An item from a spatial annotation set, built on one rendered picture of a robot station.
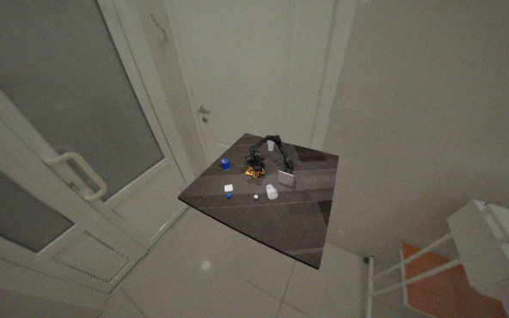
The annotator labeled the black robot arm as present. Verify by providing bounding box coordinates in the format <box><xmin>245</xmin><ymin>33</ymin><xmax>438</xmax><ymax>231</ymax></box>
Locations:
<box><xmin>245</xmin><ymin>135</ymin><xmax>295</xmax><ymax>174</ymax></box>

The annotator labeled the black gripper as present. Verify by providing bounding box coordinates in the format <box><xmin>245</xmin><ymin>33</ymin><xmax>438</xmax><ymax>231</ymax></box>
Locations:
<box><xmin>254</xmin><ymin>157</ymin><xmax>265</xmax><ymax>172</ymax></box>

